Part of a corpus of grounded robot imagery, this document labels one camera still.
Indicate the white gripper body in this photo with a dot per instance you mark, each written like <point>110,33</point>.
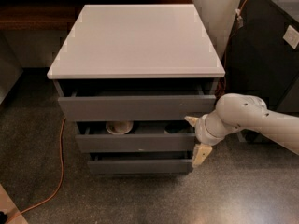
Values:
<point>201,131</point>

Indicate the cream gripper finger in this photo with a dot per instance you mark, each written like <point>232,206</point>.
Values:
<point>191,120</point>
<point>200,153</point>

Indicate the grey drawer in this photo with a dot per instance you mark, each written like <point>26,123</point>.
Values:
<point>155,103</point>
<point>141,163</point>
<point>146,136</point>

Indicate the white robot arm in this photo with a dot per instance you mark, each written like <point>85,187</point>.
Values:
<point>236,112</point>

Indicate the grey top drawer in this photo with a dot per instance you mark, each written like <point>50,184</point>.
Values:
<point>155,103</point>

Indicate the grey bottom drawer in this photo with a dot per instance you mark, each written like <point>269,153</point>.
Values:
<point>141,163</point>

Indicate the grey drawer cabinet white top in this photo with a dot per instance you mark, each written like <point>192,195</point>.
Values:
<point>127,46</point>

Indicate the green yellow sponge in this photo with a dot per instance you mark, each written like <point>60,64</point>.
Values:
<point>175,128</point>

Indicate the white ceramic bowl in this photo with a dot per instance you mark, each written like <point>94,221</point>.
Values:
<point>119,127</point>

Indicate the black cabinet on right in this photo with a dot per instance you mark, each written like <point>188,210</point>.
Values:
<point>259,61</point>

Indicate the white square tag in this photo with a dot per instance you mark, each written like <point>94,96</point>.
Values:
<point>291,36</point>

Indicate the light wooden board corner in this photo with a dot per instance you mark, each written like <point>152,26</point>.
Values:
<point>8,207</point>

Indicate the dark wooden shelf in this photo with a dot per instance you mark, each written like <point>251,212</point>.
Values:
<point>55,14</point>

